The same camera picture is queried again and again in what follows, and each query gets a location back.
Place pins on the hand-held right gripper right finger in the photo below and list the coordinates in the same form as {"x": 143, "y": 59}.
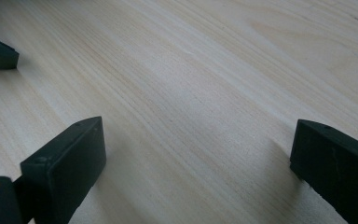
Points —
{"x": 335, "y": 168}

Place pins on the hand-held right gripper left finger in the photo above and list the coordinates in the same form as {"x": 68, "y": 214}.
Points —
{"x": 65, "y": 165}

